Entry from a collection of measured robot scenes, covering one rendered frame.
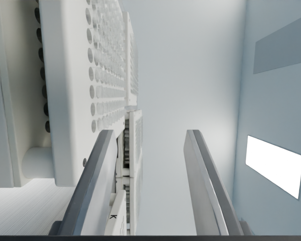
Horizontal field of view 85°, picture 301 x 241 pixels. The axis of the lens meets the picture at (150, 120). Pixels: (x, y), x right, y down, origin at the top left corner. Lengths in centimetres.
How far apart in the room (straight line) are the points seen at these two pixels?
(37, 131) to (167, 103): 346
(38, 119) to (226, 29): 406
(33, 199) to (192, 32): 384
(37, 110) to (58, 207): 16
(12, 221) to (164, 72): 352
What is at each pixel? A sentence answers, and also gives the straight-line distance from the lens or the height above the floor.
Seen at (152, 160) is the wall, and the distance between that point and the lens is 383.
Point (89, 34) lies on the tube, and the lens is 18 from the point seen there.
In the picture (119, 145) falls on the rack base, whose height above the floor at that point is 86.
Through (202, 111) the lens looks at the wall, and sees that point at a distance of 376.
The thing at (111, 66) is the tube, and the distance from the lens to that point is 22.
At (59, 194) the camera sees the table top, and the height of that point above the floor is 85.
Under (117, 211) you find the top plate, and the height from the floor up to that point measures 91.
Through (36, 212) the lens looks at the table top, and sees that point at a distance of 25.
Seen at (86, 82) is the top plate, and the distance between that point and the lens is 17.
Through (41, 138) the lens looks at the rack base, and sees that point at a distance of 19.
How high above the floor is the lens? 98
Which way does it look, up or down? level
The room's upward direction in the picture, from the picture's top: 90 degrees clockwise
